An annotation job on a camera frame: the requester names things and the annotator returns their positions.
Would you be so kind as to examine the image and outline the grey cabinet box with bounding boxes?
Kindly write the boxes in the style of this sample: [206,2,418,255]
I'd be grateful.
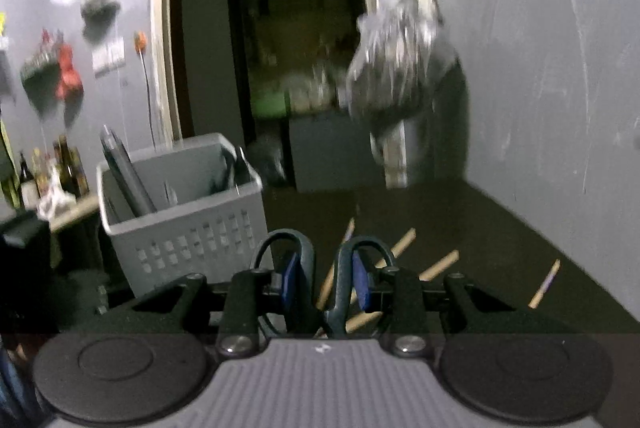
[290,112,384,193]

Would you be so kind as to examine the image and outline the chopstick with purple band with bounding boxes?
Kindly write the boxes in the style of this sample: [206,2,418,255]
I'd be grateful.
[528,259,561,310]

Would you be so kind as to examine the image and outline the hanging clear plastic bag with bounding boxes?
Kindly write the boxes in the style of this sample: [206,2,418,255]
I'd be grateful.
[346,0,457,141]

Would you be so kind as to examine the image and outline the white perforated utensil basket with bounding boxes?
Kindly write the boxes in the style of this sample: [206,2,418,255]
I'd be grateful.
[96,133,268,297]

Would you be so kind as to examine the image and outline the red hanging item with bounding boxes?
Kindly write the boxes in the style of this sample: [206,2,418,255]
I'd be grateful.
[55,42,84,101]

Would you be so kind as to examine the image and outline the chopstick with grey band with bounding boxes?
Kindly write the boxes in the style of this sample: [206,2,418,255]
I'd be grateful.
[316,216,356,311]

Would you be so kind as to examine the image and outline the orange wall hook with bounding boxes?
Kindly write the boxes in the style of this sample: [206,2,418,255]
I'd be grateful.
[134,32,146,54]

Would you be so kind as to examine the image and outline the white wall switch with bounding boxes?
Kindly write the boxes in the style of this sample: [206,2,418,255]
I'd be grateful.
[92,37,125,76]

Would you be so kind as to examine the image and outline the plain wooden chopstick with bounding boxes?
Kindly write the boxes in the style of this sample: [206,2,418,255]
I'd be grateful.
[350,228,416,304]
[346,249,460,334]

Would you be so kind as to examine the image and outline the dark glass bottle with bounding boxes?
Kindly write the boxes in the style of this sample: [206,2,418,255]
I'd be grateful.
[58,134,89,198]

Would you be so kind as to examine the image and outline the black handled kitchen scissors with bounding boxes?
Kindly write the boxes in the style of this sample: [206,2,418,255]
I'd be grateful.
[252,229,396,338]

